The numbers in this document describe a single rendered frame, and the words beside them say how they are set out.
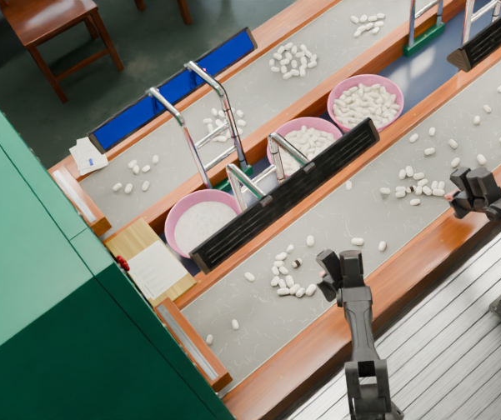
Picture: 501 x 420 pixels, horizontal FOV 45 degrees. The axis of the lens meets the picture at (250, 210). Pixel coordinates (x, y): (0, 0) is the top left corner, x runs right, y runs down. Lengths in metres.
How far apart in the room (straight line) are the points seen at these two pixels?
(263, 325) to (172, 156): 0.75
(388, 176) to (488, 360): 0.65
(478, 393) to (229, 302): 0.75
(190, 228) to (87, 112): 1.73
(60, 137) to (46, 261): 2.80
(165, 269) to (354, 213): 0.63
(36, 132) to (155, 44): 0.89
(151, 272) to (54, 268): 1.16
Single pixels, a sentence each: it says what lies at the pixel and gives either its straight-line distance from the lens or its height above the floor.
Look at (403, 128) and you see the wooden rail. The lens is 2.15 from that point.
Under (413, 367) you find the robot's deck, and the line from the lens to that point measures 1.85.
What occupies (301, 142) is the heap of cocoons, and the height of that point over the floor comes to 0.74.
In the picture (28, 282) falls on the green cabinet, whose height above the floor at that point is 1.79.
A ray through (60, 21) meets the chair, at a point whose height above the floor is 0.46.
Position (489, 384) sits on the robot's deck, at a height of 0.67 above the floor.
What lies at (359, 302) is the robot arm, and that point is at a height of 1.06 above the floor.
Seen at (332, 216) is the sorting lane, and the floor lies 0.74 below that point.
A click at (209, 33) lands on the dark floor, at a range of 3.82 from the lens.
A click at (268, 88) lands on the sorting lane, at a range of 2.36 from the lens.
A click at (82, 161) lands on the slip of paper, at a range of 2.34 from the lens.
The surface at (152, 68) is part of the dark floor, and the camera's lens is 3.73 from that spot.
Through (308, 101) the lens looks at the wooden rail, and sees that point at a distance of 2.26.
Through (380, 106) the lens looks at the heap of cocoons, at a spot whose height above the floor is 0.74.
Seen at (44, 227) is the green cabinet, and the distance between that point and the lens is 0.85.
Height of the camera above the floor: 2.42
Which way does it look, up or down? 56 degrees down
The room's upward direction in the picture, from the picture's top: 18 degrees counter-clockwise
